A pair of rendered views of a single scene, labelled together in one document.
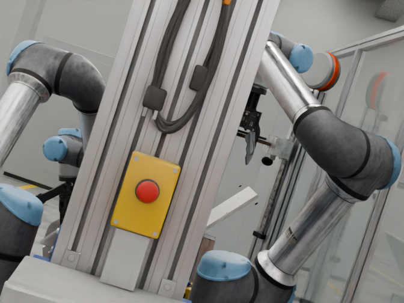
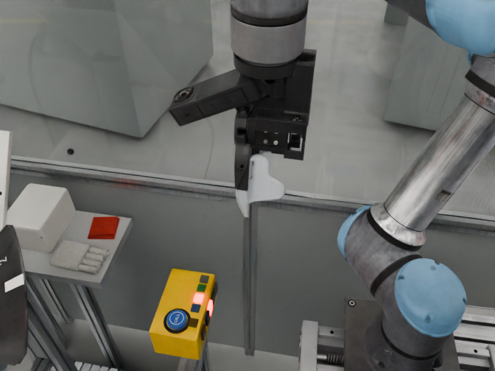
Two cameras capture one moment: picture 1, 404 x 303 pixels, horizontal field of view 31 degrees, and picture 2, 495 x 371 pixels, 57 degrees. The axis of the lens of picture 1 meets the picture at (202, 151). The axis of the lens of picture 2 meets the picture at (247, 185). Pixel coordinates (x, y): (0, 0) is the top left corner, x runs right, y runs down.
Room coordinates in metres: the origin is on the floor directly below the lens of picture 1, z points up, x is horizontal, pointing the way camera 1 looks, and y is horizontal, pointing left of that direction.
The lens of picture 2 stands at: (1.89, 0.35, 1.91)
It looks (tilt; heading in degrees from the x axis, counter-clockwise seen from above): 44 degrees down; 284
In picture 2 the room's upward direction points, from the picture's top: straight up
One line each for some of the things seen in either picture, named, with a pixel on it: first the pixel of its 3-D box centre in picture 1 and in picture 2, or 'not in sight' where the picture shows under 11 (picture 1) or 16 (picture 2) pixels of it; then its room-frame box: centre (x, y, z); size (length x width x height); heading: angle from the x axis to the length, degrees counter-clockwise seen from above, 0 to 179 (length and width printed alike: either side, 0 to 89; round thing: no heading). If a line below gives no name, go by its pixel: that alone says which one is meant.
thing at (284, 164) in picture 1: (282, 164); not in sight; (2.91, -0.32, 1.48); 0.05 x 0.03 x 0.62; 39
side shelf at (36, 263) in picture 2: not in sight; (60, 243); (2.64, -0.34, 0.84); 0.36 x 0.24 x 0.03; 4
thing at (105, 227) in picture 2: not in sight; (103, 227); (2.53, -0.41, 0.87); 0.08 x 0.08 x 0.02; 14
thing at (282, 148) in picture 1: (278, 146); not in sight; (2.88, -0.28, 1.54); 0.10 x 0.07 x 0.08; 129
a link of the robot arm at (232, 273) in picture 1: (221, 281); (420, 303); (1.70, -0.14, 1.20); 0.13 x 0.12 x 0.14; 128
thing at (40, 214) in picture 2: not in sight; (34, 216); (2.72, -0.36, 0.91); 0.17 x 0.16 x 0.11; 94
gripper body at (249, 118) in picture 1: (247, 107); (272, 100); (1.97, -0.08, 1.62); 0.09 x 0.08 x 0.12; 4
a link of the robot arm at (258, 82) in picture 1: (257, 79); (268, 31); (1.98, -0.08, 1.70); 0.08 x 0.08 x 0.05
